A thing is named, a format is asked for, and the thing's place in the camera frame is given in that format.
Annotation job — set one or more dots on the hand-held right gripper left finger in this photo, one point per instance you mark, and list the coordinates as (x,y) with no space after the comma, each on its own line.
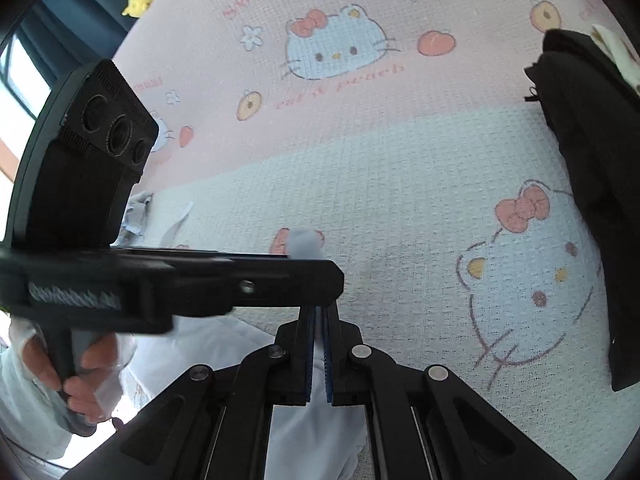
(310,355)

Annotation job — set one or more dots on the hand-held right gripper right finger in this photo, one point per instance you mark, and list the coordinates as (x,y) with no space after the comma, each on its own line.
(327,355)

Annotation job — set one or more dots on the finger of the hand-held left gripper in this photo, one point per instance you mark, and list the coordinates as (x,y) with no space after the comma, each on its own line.
(280,282)

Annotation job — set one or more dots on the light blue printed baby garment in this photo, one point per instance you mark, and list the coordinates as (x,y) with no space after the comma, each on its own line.
(200,350)

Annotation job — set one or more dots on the person's left forearm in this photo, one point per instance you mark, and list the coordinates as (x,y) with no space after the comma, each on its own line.
(20,420)

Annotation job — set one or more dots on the person's left hand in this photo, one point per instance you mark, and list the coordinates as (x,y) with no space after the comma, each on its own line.
(97,365)

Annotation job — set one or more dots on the window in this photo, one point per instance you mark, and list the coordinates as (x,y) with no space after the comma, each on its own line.
(20,100)

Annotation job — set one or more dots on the cartoon cat printed blanket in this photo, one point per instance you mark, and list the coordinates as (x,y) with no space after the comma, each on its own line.
(400,210)

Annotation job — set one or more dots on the dark blue curtain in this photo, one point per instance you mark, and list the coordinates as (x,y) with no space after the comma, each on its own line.
(85,20)

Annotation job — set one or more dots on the black folded garment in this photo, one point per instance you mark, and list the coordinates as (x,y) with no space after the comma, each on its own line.
(590,160)

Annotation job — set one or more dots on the cream folded cloth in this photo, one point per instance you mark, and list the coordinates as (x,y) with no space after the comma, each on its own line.
(620,52)

